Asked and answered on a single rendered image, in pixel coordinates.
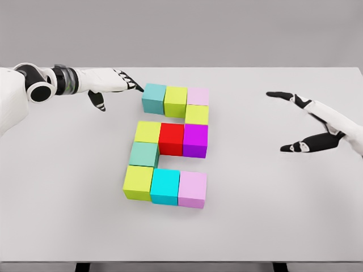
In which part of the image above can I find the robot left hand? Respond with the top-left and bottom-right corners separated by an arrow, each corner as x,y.
85,68 -> 145,112

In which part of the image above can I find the purple cube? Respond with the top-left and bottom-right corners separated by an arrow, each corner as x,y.
182,124 -> 209,159

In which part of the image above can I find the light pink cube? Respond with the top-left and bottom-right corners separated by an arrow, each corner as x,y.
177,170 -> 208,210
186,87 -> 210,107

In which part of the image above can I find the red cube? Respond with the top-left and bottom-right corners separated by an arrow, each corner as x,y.
158,122 -> 185,157

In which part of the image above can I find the cyan cube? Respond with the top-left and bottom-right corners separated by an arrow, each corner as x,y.
149,168 -> 181,206

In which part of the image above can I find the lime green cube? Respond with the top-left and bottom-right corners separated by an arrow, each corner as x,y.
122,165 -> 155,202
163,86 -> 188,119
133,120 -> 162,144
184,104 -> 210,125

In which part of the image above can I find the teal cube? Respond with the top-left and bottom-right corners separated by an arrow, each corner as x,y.
141,83 -> 167,116

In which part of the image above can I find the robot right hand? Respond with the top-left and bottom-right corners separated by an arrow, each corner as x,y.
265,91 -> 358,154

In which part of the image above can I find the sea green cube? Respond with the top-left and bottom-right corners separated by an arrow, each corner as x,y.
129,141 -> 161,168

